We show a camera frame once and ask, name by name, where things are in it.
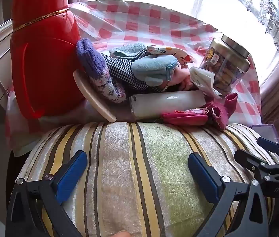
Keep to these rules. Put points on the glass jar with metal lid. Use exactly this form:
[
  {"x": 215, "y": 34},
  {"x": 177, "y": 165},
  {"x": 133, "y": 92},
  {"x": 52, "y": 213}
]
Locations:
[{"x": 228, "y": 66}]

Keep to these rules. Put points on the purple striped knit sock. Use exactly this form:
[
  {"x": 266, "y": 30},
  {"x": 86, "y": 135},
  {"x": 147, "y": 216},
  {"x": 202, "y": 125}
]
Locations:
[{"x": 92, "y": 61}]

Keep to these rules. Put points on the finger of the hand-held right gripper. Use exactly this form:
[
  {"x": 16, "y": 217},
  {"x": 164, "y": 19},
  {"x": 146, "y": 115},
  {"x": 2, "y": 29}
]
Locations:
[
  {"x": 249, "y": 158},
  {"x": 268, "y": 144}
]

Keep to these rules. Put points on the light blue fleece mitt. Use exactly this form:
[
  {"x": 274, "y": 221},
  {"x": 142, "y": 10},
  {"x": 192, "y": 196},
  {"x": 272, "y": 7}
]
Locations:
[{"x": 149, "y": 69}]

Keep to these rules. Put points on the pink fabric pouch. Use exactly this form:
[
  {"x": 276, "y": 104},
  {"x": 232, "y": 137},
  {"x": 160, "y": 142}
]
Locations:
[{"x": 184, "y": 118}]

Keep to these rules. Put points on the purple translucent box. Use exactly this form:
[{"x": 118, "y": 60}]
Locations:
[{"x": 265, "y": 129}]

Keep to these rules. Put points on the large red plastic thermos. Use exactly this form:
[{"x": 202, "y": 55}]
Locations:
[{"x": 43, "y": 66}]

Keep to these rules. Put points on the striped velvet cushion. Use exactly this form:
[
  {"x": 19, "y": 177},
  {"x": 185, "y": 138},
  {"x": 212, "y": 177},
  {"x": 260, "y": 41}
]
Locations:
[{"x": 134, "y": 165}]

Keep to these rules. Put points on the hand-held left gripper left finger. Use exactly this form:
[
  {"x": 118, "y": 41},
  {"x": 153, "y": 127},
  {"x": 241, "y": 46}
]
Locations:
[{"x": 71, "y": 175}]

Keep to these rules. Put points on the white floral cloth pouch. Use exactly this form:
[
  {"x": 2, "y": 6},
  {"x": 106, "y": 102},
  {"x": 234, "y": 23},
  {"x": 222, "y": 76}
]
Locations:
[{"x": 176, "y": 54}]

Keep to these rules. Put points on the beige wooden board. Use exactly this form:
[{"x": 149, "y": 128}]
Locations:
[{"x": 97, "y": 103}]

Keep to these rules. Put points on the red white checkered tablecloth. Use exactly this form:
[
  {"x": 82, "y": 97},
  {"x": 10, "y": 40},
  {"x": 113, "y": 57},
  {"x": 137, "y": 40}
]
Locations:
[{"x": 139, "y": 24}]

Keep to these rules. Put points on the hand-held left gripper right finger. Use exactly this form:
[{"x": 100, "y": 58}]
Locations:
[{"x": 202, "y": 176}]

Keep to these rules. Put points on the white plastic-wrapped roll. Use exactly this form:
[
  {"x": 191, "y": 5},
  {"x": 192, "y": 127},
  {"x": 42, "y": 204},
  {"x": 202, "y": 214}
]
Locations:
[{"x": 166, "y": 102}]

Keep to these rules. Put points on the white lace curtain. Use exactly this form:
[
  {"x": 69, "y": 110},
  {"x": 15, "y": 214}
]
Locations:
[{"x": 265, "y": 7}]

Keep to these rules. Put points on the black white houndstooth cloth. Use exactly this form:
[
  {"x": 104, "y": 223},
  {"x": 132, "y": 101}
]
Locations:
[{"x": 122, "y": 71}]

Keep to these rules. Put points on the white paper packet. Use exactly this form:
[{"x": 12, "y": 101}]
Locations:
[{"x": 201, "y": 79}]

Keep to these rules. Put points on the pink garment with grey patch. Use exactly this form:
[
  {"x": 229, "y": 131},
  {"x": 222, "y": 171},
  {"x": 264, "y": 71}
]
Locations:
[{"x": 179, "y": 77}]

